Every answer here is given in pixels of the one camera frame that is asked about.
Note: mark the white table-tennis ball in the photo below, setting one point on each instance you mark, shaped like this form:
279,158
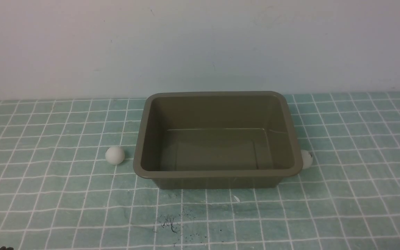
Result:
307,159
114,155

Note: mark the olive green plastic bin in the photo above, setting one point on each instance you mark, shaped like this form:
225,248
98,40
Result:
217,140

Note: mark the green checkered tablecloth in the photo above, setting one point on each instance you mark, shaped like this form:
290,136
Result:
58,192

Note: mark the small black object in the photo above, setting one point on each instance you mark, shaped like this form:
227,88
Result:
6,248

